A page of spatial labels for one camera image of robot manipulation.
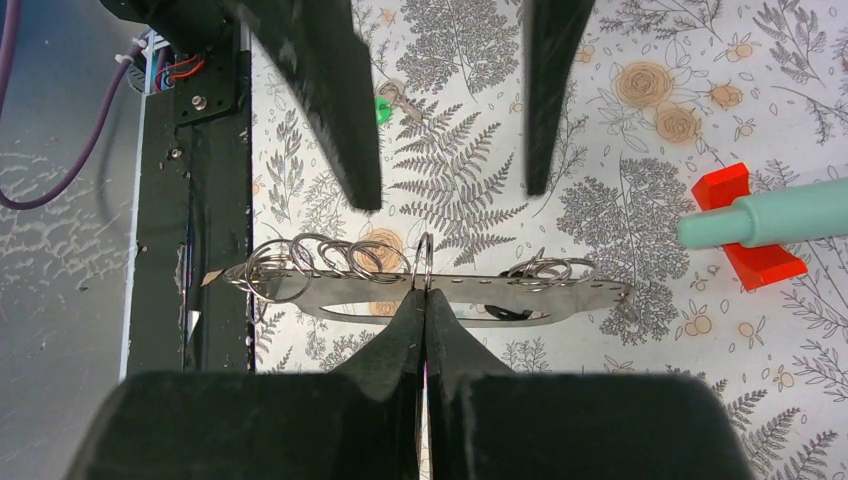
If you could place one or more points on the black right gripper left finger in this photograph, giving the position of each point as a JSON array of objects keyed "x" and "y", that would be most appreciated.
[{"x": 361, "y": 420}]

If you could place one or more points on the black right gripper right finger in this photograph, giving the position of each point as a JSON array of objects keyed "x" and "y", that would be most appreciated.
[{"x": 487, "y": 421}]

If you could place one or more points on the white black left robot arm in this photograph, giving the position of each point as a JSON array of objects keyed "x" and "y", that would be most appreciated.
[{"x": 189, "y": 26}]

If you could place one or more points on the silver carabiner keyring with chain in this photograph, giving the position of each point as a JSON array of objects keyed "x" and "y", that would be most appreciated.
[{"x": 364, "y": 281}]

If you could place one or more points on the red rolling pin stand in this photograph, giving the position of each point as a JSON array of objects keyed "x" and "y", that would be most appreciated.
[{"x": 727, "y": 222}]

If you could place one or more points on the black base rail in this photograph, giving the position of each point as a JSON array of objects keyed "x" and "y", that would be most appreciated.
[{"x": 192, "y": 219}]

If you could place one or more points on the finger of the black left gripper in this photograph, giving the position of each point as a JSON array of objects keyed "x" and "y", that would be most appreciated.
[
  {"x": 326, "y": 65},
  {"x": 552, "y": 31}
]

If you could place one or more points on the floral patterned table mat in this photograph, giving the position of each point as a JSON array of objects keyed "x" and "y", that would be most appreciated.
[{"x": 661, "y": 93}]

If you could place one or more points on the teal rolling pin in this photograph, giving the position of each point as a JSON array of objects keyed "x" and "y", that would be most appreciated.
[{"x": 801, "y": 213}]

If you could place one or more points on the green key tag with key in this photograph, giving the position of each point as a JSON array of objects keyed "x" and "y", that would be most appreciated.
[{"x": 391, "y": 96}]

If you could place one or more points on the black key tag with key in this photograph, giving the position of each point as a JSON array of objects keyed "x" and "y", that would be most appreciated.
[{"x": 502, "y": 314}]

